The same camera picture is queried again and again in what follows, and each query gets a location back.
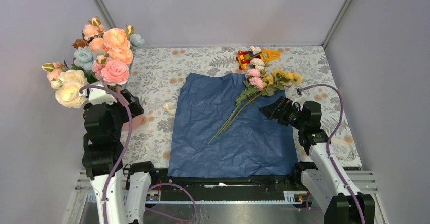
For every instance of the floral patterned table mat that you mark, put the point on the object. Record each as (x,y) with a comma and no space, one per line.
(157,75)

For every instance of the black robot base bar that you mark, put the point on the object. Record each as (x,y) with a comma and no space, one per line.
(190,185)

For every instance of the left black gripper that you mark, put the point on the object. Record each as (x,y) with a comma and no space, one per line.
(136,107)

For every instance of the small cream ribbon scrap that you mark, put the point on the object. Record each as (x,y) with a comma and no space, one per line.
(170,108)

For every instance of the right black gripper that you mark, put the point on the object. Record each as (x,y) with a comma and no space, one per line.
(271,111)

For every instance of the white slotted cable duct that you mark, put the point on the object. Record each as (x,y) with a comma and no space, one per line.
(254,198)

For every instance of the flowers in vase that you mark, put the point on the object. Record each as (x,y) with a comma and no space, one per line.
(96,40)

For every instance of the blue paper bouquet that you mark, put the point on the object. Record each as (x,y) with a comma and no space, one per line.
(219,131)

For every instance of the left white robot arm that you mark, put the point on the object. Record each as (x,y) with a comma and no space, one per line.
(104,117)

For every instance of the pink ceramic vase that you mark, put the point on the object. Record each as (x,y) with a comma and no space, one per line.
(134,120)

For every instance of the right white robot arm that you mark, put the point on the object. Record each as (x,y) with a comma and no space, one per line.
(338,197)

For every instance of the pink rose stem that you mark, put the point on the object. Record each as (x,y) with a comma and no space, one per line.
(112,72)

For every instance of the colourful toy block car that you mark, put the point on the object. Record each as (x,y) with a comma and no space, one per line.
(244,57)

